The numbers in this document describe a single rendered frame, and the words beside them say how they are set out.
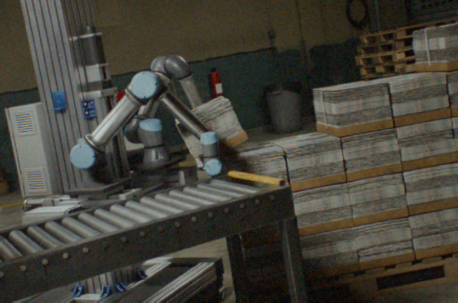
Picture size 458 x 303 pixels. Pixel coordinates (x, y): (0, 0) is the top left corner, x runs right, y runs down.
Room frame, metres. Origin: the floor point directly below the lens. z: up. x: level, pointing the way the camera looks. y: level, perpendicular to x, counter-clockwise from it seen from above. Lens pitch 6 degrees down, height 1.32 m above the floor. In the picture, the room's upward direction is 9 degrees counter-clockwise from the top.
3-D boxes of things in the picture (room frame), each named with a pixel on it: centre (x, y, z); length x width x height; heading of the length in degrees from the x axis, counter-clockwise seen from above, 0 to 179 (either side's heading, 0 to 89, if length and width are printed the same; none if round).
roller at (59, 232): (2.44, 0.64, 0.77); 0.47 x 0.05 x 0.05; 26
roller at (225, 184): (2.76, 0.00, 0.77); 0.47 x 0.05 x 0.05; 26
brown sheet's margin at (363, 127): (3.59, -0.65, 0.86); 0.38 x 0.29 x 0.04; 8
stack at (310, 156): (3.57, -0.52, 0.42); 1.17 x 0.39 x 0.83; 97
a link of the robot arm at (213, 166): (3.06, 0.10, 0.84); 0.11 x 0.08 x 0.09; 6
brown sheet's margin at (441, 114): (3.63, -0.95, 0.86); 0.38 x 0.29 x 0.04; 8
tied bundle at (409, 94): (3.63, -0.95, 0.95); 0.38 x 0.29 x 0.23; 8
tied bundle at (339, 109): (3.59, -0.65, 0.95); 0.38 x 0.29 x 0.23; 8
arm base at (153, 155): (3.66, 0.41, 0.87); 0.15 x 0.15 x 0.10
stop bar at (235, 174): (2.79, -0.08, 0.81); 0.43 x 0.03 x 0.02; 26
